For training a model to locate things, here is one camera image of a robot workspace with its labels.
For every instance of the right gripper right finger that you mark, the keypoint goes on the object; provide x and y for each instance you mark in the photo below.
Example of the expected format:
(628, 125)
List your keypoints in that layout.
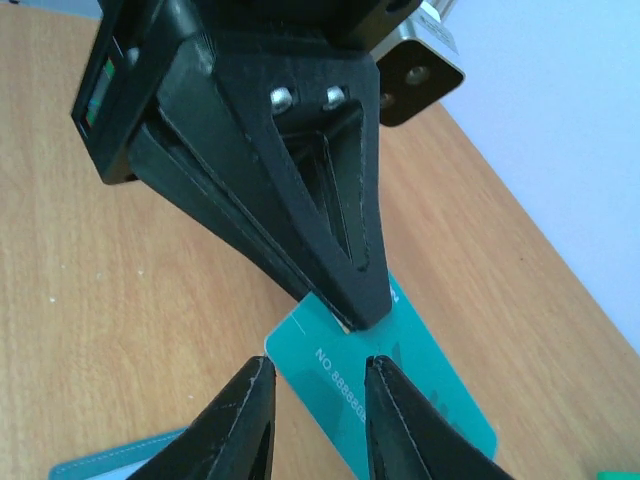
(407, 438)

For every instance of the green plastic bin middle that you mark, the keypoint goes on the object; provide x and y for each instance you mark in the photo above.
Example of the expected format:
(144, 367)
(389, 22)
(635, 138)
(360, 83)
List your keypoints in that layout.
(618, 475)

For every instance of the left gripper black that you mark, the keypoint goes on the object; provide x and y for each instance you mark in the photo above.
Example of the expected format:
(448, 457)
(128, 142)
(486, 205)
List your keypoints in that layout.
(272, 145)

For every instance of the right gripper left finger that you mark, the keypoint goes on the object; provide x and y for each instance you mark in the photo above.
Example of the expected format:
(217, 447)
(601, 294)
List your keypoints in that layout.
(232, 438)

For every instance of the teal card numbered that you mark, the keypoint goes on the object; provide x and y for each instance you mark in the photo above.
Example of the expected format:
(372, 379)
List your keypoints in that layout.
(325, 367)

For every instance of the teal card holder wallet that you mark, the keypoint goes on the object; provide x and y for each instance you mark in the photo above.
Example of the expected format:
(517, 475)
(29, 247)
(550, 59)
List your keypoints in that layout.
(122, 460)

